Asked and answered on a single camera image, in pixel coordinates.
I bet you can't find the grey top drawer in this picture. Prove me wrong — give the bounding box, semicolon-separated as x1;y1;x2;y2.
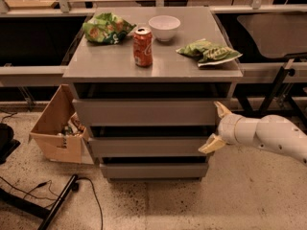
73;100;218;127

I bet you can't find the black object at left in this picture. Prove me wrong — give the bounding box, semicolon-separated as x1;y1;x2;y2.
0;123;20;164

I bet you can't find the grey bottom drawer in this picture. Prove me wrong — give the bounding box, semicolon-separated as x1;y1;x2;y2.
100;163;208;179

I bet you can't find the green chip bag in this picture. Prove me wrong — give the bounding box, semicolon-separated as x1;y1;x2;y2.
83;12;136;45
177;39;242;67

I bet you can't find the cardboard box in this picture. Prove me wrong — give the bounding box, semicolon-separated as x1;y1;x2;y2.
30;84;93;164

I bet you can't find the white bowl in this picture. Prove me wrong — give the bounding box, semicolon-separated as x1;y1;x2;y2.
149;15;180;41

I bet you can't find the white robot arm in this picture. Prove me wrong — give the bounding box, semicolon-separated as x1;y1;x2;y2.
199;102;307;165

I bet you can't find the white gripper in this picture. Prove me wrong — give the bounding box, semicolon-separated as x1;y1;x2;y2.
199;102;260;154

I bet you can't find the grey drawer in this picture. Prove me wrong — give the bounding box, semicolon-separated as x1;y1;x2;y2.
100;163;208;179
89;137;207;158
73;100;218;127

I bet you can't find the grey middle drawer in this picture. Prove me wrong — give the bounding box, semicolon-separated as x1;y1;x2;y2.
89;137;207;158

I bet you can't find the green chip bag left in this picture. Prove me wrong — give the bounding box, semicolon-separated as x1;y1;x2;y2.
83;12;136;45

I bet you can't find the grey drawer cabinet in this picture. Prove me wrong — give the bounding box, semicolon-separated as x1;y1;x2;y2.
63;7;243;166

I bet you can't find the black floor cable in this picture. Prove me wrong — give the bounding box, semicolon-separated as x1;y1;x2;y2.
0;175;105;230

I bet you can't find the black stand leg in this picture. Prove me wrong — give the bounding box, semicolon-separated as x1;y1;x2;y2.
0;174;79;230

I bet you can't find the green chip bag right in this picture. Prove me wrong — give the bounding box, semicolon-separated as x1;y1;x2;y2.
177;39;242;67

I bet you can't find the orange soda can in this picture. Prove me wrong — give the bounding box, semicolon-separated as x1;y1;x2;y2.
133;27;153;67

